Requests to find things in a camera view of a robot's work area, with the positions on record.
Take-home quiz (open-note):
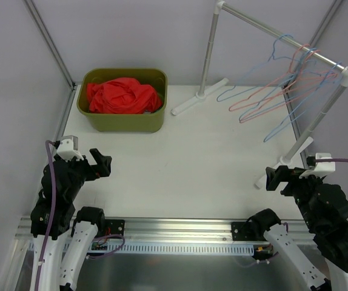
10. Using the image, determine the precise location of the red tank top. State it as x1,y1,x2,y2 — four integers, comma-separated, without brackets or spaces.
86,78,163,115

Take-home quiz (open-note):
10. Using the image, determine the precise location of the pink wire hanger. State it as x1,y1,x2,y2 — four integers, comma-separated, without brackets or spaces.
237,48,326,118

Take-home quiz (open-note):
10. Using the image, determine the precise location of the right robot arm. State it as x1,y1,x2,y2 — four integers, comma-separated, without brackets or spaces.
240,162,348,290

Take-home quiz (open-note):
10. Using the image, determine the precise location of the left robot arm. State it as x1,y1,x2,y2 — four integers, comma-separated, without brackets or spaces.
30,149,112,290

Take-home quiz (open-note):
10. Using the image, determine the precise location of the olive green plastic basin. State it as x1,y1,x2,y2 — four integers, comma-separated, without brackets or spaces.
76,68,168,133

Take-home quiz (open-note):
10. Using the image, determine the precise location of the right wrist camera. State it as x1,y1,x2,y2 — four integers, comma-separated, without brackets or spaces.
299,153,336,179

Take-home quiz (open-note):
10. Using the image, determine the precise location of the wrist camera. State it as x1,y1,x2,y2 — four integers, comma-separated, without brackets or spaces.
299,153,336,179
56,135,84,161

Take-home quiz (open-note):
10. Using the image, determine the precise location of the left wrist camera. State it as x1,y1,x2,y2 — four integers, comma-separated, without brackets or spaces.
56,135,84,161

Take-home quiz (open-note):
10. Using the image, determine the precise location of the aluminium rail with cable duct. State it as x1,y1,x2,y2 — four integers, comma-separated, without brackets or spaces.
15,217,314,256

